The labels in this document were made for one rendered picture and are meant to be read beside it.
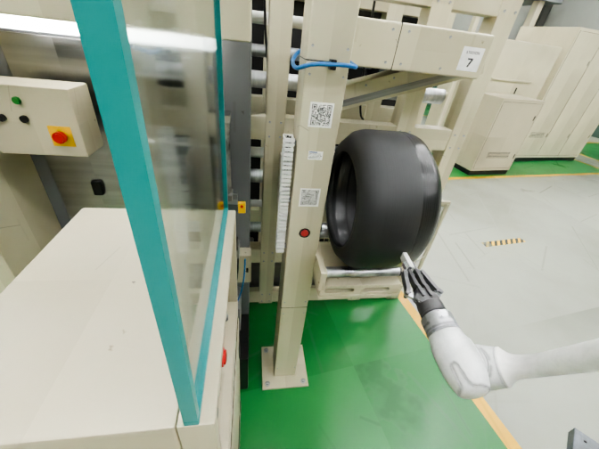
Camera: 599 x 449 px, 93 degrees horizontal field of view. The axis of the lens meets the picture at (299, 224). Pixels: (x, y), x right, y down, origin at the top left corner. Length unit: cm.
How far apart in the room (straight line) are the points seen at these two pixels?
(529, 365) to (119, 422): 89
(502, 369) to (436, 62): 105
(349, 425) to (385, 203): 130
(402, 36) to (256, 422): 188
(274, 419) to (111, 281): 135
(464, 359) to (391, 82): 109
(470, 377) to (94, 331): 79
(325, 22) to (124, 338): 85
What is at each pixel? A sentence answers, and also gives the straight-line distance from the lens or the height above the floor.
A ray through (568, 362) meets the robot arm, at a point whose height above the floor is 117.
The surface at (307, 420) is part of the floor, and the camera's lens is 186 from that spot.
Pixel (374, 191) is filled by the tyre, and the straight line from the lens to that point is 95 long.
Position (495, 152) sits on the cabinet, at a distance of 597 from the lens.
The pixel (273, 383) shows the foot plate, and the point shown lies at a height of 1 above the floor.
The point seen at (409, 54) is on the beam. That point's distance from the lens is 130.
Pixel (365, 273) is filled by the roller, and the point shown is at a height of 91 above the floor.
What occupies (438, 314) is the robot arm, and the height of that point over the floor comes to 110.
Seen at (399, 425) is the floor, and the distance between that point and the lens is 198.
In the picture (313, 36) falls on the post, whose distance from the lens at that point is 92.
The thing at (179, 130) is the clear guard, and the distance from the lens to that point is 32.
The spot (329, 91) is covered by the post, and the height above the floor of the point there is 158.
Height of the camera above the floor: 171
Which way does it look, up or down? 33 degrees down
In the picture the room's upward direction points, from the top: 7 degrees clockwise
